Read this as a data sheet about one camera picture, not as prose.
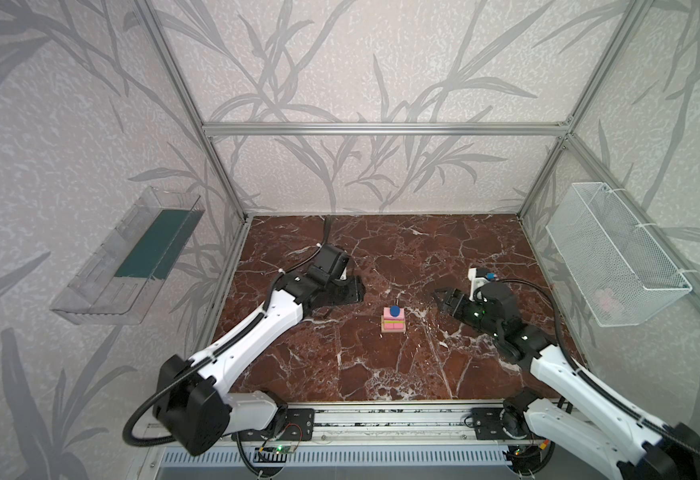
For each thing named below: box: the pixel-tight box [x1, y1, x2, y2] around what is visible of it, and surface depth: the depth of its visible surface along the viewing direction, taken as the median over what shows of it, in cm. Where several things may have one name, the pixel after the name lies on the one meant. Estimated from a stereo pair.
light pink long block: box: [384, 307, 405, 321], surface depth 88 cm
